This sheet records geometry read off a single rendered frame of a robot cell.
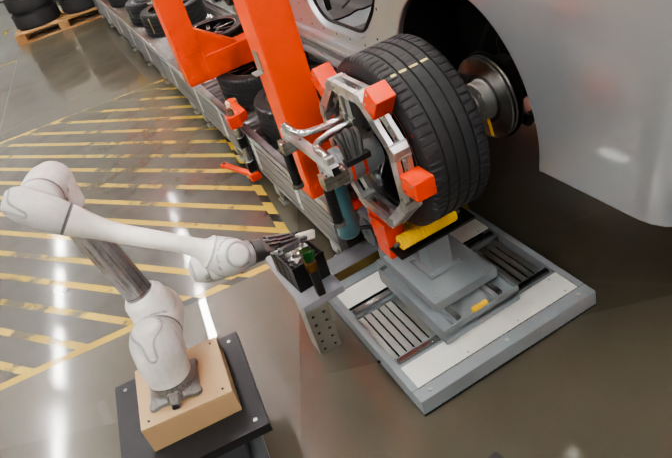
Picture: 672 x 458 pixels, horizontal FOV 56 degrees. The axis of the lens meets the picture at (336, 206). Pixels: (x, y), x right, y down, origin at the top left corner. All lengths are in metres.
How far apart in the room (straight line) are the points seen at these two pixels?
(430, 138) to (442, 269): 0.78
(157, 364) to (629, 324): 1.73
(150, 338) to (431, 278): 1.11
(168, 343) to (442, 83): 1.21
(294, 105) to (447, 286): 0.93
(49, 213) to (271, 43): 1.00
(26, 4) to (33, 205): 8.44
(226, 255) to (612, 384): 1.42
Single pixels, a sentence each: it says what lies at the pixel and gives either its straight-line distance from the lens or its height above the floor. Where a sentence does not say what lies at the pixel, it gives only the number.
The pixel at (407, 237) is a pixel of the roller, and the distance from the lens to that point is 2.35.
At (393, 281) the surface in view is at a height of 0.15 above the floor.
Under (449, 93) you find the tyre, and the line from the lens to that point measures 2.06.
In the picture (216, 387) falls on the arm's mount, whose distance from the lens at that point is 2.27.
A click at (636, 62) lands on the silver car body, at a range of 1.70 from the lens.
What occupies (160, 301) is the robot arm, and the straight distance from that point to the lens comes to 2.32.
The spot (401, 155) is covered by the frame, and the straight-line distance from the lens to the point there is 2.01.
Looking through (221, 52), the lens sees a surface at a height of 0.66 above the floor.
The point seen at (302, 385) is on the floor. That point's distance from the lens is 2.69.
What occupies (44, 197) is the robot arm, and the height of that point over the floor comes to 1.19.
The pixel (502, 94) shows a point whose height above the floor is 0.90.
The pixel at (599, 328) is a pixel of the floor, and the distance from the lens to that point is 2.68.
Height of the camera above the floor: 1.95
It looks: 33 degrees down
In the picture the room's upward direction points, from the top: 18 degrees counter-clockwise
